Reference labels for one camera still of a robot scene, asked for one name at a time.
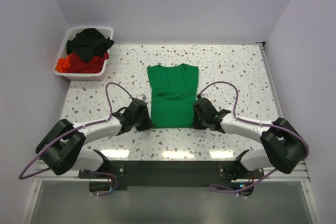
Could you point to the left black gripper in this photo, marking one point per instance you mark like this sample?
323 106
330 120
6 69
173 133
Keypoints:
148 124

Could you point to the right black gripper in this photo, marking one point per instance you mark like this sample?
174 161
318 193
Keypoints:
196 125

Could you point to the green t shirt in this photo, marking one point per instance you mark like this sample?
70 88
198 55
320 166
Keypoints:
173 94

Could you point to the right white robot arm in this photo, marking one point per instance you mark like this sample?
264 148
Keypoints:
283 148

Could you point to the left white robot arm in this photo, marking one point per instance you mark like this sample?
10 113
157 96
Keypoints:
62 148

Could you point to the red t shirt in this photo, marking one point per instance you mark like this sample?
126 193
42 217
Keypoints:
74 64

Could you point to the black t shirt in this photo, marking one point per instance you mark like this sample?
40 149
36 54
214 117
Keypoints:
88 43

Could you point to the orange t shirt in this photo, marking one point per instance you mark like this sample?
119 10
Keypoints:
63 65

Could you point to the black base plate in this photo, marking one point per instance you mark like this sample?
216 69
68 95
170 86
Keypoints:
169 174

